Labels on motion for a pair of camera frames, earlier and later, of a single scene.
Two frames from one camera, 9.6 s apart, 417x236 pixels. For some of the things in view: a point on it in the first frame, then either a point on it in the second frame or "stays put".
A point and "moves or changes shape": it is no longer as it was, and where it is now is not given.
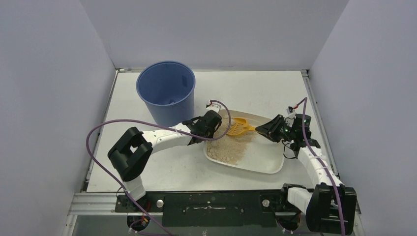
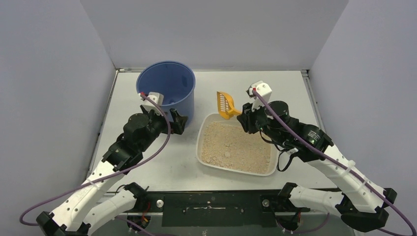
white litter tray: (262, 154) moves or changes shape
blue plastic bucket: (167, 88) stays put
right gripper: (278, 129) -> (249, 118)
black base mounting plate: (251, 208) stays put
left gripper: (206, 125) -> (164, 118)
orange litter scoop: (238, 125) -> (225, 105)
